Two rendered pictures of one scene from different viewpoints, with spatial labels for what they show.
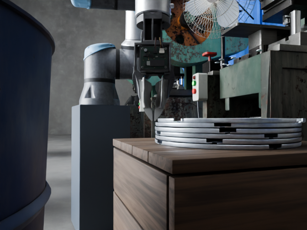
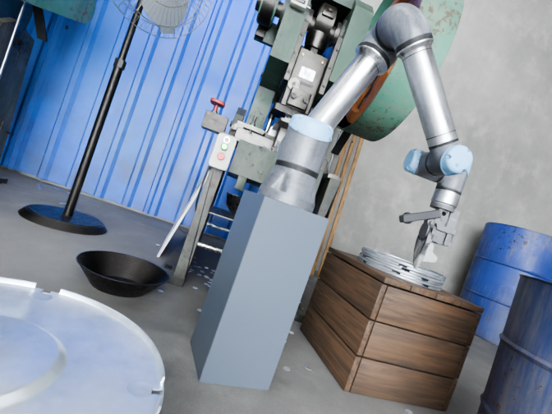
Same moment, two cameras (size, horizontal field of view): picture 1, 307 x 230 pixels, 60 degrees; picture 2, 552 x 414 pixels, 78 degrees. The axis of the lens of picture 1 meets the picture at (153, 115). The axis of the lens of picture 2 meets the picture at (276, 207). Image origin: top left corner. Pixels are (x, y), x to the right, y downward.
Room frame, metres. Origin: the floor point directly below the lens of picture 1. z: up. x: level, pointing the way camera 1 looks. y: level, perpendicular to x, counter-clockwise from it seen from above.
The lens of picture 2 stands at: (0.97, 1.09, 0.45)
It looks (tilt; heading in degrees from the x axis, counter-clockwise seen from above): 1 degrees down; 274
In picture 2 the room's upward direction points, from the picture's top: 20 degrees clockwise
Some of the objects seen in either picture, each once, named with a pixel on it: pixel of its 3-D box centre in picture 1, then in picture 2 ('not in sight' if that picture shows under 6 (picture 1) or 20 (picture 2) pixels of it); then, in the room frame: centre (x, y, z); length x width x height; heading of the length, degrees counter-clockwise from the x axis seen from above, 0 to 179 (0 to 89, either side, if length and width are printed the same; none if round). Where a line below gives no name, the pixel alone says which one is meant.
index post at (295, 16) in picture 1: (295, 23); not in sight; (0.97, -0.52, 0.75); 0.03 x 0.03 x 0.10; 13
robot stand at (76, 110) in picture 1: (99, 165); (255, 284); (1.01, 0.20, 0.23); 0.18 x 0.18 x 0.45; 26
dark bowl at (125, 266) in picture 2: not in sight; (121, 276); (1.46, -0.03, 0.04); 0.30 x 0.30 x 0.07
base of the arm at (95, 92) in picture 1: (99, 93); (291, 185); (1.01, 0.20, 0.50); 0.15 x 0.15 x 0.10
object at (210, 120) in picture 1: (226, 120); (402, 261); (0.56, -0.15, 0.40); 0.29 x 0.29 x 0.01
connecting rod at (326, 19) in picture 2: not in sight; (317, 39); (1.17, -0.60, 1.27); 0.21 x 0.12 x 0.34; 103
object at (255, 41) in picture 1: (255, 44); (286, 140); (1.13, -0.43, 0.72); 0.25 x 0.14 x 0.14; 103
